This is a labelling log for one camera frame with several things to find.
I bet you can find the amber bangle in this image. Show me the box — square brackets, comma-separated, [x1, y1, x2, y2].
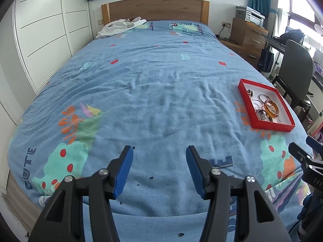
[264, 99, 279, 117]

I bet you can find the thin silver bangle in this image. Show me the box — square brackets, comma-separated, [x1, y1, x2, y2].
[258, 94, 271, 103]

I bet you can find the dark brown bangle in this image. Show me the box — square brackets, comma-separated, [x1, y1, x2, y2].
[256, 109, 273, 122]

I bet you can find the silver red wristwatch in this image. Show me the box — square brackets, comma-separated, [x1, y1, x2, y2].
[257, 109, 267, 121]

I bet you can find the twisted silver hoop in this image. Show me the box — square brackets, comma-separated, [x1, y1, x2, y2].
[251, 99, 263, 110]

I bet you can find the red jewelry box tray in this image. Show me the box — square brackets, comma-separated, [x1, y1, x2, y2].
[238, 79, 296, 132]

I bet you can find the blue gloved hand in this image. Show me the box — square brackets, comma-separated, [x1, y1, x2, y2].
[296, 193, 323, 240]

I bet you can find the grey chair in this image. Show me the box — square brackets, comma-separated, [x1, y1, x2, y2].
[272, 39, 316, 114]

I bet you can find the desk with monitors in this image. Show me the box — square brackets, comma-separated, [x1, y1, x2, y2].
[266, 36, 323, 101]

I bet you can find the dark blue hanging bag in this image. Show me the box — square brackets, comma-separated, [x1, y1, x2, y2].
[257, 47, 274, 73]

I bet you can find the black backpack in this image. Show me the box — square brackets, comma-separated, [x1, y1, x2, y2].
[278, 29, 304, 45]

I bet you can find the wooden drawer cabinet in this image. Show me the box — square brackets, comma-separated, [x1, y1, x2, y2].
[219, 18, 268, 69]

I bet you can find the white printer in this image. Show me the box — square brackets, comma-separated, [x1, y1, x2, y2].
[235, 6, 265, 27]

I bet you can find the blue patterned bed cover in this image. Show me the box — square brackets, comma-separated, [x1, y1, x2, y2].
[8, 21, 311, 241]

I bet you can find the white wardrobe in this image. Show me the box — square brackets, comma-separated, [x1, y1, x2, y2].
[1, 0, 92, 197]

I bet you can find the white garment on bed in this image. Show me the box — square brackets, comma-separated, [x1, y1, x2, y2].
[96, 17, 147, 39]

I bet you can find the wooden headboard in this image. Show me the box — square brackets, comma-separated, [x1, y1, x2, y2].
[101, 0, 210, 25]

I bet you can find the wall power socket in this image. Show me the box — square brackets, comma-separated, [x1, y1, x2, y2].
[221, 22, 231, 28]

